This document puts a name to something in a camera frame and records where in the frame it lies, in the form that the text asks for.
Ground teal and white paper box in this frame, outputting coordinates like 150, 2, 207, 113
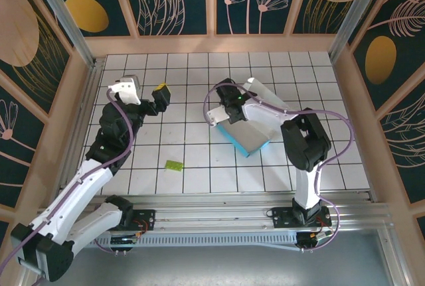
214, 78, 290, 159

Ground black controller board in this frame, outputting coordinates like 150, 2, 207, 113
109, 234, 140, 255
296, 229, 335, 253

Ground grey metal sheet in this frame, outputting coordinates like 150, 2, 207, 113
31, 231, 396, 286

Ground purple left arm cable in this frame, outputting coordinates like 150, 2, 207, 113
0, 88, 135, 269

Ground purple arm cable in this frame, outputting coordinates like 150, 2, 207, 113
203, 80, 355, 253
0, 88, 135, 269

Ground aluminium side rail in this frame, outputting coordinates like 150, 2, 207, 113
49, 56, 106, 207

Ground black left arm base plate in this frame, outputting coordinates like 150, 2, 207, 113
129, 208, 157, 232

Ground aluminium rail frame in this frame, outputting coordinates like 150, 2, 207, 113
31, 190, 394, 234

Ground aluminium corner post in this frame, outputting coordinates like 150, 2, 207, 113
26, 0, 97, 68
327, 0, 390, 64

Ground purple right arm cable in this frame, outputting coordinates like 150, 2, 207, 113
203, 80, 355, 253

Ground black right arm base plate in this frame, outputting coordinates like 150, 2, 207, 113
271, 206, 333, 230

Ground slotted grey cable tray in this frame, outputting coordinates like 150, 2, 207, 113
92, 234, 301, 250

